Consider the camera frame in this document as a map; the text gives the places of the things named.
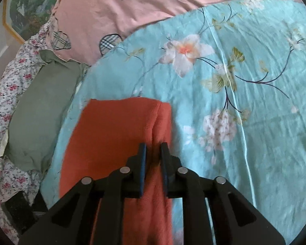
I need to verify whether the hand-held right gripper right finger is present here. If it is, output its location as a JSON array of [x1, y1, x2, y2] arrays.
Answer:
[[160, 142, 286, 245]]

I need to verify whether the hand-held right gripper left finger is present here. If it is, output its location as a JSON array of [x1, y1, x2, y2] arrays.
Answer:
[[18, 143, 147, 245]]

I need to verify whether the orange knit sweater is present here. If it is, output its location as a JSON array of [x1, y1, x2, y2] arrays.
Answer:
[[59, 98, 174, 245]]

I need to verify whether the light blue floral bedsheet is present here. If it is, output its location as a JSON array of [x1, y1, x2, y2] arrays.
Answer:
[[39, 0, 306, 245]]

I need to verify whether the green pillow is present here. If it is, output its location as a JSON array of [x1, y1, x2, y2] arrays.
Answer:
[[4, 49, 88, 173]]

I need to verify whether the dark object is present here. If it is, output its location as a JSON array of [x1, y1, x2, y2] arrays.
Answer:
[[2, 190, 49, 235]]

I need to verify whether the white pink floral quilt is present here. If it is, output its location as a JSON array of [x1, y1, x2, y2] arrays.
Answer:
[[0, 27, 57, 244]]

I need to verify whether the pink heart-print quilt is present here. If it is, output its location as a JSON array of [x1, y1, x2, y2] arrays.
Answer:
[[46, 0, 300, 65]]

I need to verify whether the framed landscape wall picture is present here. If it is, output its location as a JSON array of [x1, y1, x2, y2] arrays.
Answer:
[[2, 0, 74, 44]]

